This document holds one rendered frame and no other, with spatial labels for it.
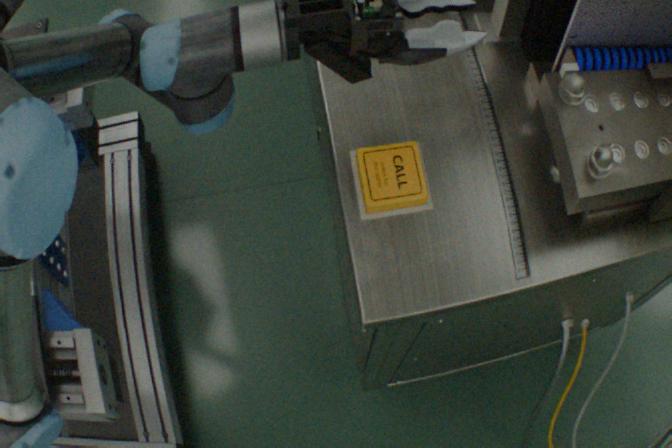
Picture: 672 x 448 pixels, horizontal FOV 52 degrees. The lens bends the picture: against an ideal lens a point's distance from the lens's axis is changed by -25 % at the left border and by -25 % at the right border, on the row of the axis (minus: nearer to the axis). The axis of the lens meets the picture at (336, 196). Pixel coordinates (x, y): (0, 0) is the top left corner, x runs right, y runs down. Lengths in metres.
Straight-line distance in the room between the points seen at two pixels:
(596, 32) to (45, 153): 0.68
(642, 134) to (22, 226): 0.73
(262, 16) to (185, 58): 0.09
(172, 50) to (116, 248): 0.98
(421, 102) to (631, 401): 1.19
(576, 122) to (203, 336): 1.18
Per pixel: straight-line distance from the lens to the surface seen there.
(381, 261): 0.99
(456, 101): 1.07
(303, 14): 0.81
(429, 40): 0.87
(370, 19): 0.83
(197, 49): 0.83
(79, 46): 0.85
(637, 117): 0.99
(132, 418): 1.70
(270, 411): 1.86
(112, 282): 1.73
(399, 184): 0.99
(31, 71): 0.78
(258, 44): 0.83
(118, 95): 2.15
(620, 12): 0.96
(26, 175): 0.57
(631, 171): 0.96
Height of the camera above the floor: 1.85
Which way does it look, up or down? 70 degrees down
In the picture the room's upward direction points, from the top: 1 degrees clockwise
